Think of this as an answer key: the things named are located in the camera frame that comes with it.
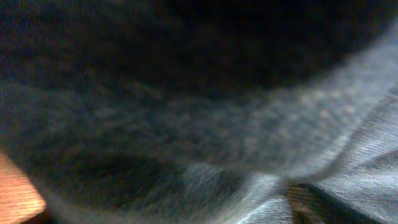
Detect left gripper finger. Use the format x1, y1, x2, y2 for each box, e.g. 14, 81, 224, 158
285, 184, 380, 224

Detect blue denim jeans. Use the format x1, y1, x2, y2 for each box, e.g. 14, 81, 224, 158
1, 0, 397, 223

